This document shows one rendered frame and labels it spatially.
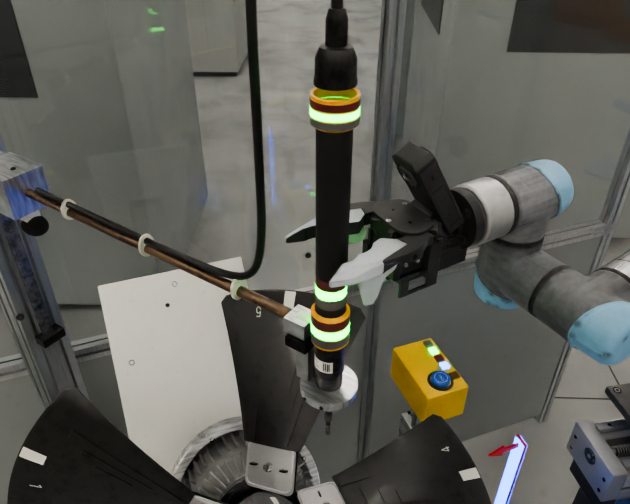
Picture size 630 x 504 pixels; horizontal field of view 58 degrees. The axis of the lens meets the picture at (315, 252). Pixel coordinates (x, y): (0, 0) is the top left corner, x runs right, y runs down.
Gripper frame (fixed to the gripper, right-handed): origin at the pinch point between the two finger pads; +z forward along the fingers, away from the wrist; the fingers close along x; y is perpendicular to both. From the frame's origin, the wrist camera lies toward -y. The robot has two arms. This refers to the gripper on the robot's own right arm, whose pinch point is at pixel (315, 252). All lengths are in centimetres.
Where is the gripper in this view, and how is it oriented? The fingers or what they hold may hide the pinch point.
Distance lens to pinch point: 56.5
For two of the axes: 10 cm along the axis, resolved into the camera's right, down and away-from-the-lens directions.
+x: -5.1, -4.9, 7.1
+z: -8.6, 2.9, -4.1
